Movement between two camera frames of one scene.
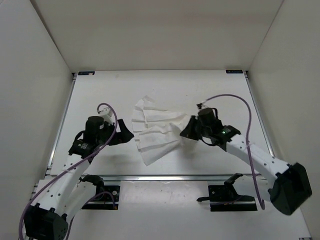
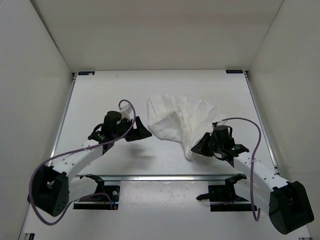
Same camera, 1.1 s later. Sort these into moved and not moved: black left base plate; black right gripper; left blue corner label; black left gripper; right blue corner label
Moved: black right gripper; black left gripper
Not moved: black left base plate; right blue corner label; left blue corner label
